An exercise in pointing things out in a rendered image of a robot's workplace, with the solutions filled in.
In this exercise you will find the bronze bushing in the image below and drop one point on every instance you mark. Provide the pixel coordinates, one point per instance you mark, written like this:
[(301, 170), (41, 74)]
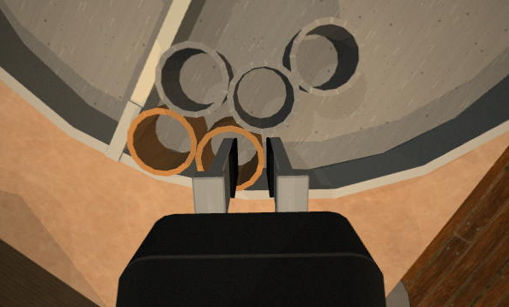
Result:
[(248, 172), (150, 154)]

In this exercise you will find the grey metal bushing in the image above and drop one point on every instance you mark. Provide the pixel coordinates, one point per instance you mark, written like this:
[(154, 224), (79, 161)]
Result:
[(167, 79), (275, 122), (351, 55)]

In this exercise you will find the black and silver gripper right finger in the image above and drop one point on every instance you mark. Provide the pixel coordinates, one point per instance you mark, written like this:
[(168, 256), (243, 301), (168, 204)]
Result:
[(289, 187)]

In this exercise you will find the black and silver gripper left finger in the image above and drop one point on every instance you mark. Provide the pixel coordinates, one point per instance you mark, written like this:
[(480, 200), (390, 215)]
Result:
[(212, 189)]

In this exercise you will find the grey round turning table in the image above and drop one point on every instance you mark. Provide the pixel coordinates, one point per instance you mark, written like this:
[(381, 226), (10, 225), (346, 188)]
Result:
[(434, 85)]

